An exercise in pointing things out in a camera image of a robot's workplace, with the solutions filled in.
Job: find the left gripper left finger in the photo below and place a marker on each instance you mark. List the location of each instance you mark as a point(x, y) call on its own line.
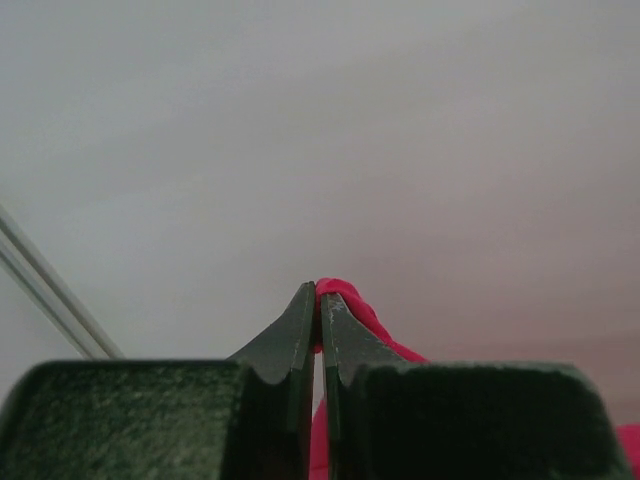
point(244, 417)

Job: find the pink t shirt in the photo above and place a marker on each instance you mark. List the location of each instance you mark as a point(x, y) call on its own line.
point(628, 435)

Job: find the left aluminium frame post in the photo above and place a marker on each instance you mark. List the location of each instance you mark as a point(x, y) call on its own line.
point(47, 290)

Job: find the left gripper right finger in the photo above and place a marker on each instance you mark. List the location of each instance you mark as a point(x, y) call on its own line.
point(389, 418)

